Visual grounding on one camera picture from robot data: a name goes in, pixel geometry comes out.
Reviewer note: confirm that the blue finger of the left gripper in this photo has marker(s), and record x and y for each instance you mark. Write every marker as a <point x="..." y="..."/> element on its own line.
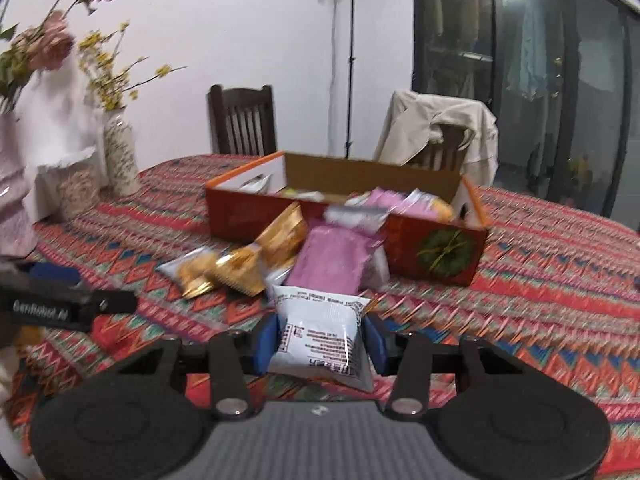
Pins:
<point x="67" y="275"/>

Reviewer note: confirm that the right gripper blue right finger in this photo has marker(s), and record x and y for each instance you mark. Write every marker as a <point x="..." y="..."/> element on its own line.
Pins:
<point x="374" y="334"/>

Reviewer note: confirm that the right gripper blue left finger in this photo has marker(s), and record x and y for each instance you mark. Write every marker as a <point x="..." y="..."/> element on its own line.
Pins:
<point x="265" y="342"/>

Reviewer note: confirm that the white printed snack packet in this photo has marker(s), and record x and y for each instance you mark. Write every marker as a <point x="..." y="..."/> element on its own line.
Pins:
<point x="320" y="337"/>

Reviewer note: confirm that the orange cracker snack packet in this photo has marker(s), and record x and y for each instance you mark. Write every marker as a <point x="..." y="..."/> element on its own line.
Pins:
<point x="239" y="270"/>

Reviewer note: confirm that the pink purple snack packet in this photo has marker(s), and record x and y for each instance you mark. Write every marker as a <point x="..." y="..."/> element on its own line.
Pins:
<point x="333" y="259"/>

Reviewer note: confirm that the pink ribbed vase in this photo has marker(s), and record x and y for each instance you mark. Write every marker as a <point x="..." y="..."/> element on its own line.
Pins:
<point x="18" y="238"/>

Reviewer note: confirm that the clear jar with white lid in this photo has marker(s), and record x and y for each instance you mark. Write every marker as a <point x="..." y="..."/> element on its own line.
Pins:
<point x="70" y="186"/>

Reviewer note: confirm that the gold cookie packet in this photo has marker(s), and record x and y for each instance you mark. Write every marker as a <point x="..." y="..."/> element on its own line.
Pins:
<point x="282" y="239"/>

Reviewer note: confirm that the orange cardboard snack box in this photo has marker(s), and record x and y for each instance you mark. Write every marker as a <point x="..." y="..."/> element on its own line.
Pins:
<point x="244" y="201"/>

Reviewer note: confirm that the floral ceramic vase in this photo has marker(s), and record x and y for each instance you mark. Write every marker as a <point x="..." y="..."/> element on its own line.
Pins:
<point x="119" y="154"/>

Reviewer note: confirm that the red patterned tablecloth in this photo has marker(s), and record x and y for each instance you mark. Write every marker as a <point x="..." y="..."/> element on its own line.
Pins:
<point x="556" y="287"/>

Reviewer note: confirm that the chair with beige jacket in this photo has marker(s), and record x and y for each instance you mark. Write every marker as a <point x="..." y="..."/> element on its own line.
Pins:
<point x="448" y="154"/>

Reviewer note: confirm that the yellow flower branches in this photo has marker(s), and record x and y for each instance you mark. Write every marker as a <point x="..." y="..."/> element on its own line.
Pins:
<point x="110" y="84"/>

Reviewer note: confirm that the beige jacket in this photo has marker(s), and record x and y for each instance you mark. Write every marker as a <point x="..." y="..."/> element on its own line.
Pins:
<point x="414" y="120"/>

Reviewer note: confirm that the dark wooden chair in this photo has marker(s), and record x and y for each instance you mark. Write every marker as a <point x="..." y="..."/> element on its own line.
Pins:
<point x="242" y="120"/>

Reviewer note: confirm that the pink artificial flowers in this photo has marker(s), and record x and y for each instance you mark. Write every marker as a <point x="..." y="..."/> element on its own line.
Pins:
<point x="40" y="48"/>

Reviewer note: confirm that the black framed glass door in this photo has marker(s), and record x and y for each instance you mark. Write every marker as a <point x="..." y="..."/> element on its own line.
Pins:
<point x="562" y="79"/>

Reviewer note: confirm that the studio light on stand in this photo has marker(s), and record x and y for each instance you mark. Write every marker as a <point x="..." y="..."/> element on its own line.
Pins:
<point x="342" y="69"/>

